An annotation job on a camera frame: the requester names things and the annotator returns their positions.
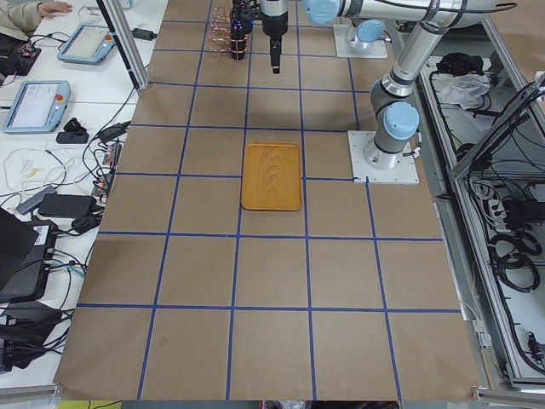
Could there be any black power adapter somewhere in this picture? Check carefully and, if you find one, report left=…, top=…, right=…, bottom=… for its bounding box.
left=131, top=28, right=158, bottom=41

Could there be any dark wine bottle middle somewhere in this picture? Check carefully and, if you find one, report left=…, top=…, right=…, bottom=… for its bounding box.
left=230, top=20, right=252, bottom=60

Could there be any aluminium frame post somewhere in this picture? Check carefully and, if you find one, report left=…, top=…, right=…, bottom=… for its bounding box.
left=97, top=0, right=149, bottom=91

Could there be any white cloth rag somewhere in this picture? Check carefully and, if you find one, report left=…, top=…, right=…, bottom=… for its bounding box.
left=439, top=74, right=491, bottom=110

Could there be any wooden tray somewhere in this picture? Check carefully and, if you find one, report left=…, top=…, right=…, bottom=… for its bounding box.
left=241, top=141, right=301, bottom=211

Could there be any black power brick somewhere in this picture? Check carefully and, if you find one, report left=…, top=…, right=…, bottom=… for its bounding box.
left=37, top=193, right=95, bottom=218

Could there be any far teach pendant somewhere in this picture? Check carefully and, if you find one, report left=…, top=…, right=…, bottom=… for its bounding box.
left=57, top=25, right=115, bottom=65

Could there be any person hand on desk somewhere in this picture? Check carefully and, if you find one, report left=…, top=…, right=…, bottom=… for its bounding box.
left=37, top=1, right=72, bottom=18

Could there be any near teach pendant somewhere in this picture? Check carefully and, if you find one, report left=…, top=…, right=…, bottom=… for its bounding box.
left=3, top=80, right=71, bottom=135

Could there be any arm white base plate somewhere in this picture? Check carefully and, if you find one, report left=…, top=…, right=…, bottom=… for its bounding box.
left=347, top=130, right=419, bottom=185
left=333, top=20, right=387, bottom=59

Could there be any black laptop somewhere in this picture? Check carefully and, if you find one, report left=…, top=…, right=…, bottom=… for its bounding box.
left=1, top=210, right=57, bottom=303

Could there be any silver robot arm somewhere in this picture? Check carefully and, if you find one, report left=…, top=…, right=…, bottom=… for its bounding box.
left=347, top=19, right=391, bottom=49
left=303, top=1, right=516, bottom=170

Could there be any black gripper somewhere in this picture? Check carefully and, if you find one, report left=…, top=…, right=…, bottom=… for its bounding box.
left=260, top=0, right=288, bottom=74

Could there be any copper wire bottle basket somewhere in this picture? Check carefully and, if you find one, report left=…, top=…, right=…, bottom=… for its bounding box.
left=208, top=6, right=250, bottom=58

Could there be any teach pendant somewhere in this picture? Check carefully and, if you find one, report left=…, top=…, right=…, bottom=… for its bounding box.
left=3, top=80, right=71, bottom=135
left=57, top=25, right=115, bottom=65

